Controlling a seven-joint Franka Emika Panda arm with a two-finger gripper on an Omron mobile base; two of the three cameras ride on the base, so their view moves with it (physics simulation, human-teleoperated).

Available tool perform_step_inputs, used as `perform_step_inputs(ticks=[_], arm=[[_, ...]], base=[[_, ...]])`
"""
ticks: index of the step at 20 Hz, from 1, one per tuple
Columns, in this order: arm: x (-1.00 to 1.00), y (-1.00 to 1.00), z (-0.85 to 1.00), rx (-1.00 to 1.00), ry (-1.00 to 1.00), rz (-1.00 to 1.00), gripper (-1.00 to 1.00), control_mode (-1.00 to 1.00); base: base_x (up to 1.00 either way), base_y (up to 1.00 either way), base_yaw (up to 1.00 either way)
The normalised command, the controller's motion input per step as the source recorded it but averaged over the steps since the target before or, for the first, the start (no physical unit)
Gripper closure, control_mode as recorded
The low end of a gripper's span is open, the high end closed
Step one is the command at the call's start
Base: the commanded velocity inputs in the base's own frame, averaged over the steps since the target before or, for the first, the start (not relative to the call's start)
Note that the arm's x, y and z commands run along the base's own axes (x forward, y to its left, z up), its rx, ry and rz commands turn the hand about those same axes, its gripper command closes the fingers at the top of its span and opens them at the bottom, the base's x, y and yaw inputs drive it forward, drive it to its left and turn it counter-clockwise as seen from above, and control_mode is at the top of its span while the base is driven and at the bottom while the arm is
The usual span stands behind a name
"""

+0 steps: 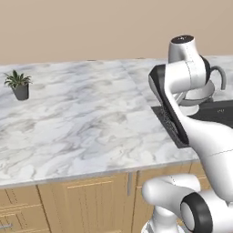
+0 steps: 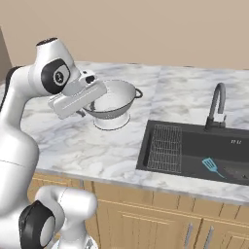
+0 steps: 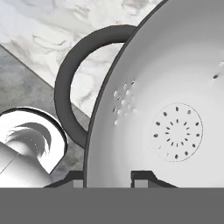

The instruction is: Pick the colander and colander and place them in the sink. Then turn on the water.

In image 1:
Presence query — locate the light wood drawer front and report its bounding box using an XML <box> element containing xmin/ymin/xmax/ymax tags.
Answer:
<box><xmin>0</xmin><ymin>204</ymin><xmax>51</xmax><ymax>233</ymax></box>
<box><xmin>0</xmin><ymin>186</ymin><xmax>44</xmax><ymax>211</ymax></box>

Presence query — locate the light wood cupboard door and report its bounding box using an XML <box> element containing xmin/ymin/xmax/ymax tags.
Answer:
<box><xmin>131</xmin><ymin>163</ymin><xmax>193</xmax><ymax>233</ymax></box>
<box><xmin>36</xmin><ymin>172</ymin><xmax>137</xmax><ymax>233</ymax></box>

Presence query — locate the grey cupboard door handle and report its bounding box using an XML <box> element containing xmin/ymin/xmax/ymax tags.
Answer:
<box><xmin>127</xmin><ymin>171</ymin><xmax>134</xmax><ymax>197</ymax></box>

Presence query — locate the dark sink basin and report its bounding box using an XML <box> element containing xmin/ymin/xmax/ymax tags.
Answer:
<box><xmin>151</xmin><ymin>99</ymin><xmax>233</xmax><ymax>149</ymax></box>

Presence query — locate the grey curved tap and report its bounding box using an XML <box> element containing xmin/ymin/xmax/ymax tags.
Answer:
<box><xmin>208</xmin><ymin>65</ymin><xmax>228</xmax><ymax>91</ymax></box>

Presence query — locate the green plant in grey pot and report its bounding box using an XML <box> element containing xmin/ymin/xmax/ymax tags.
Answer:
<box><xmin>3</xmin><ymin>69</ymin><xmax>33</xmax><ymax>102</ymax></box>

